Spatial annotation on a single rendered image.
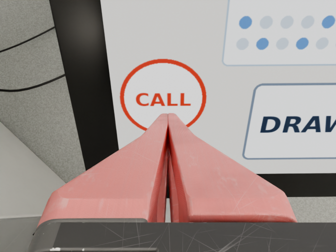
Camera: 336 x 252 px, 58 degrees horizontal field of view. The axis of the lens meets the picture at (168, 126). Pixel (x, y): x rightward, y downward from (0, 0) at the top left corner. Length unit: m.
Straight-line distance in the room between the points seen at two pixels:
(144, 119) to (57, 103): 1.15
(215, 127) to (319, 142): 0.06
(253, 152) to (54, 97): 1.18
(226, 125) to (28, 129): 1.18
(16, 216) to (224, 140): 0.46
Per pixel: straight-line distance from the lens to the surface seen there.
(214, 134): 0.16
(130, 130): 0.16
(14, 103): 1.37
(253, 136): 0.16
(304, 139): 0.17
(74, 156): 1.22
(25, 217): 0.60
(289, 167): 0.18
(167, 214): 1.12
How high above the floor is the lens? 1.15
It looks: 75 degrees down
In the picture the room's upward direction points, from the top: straight up
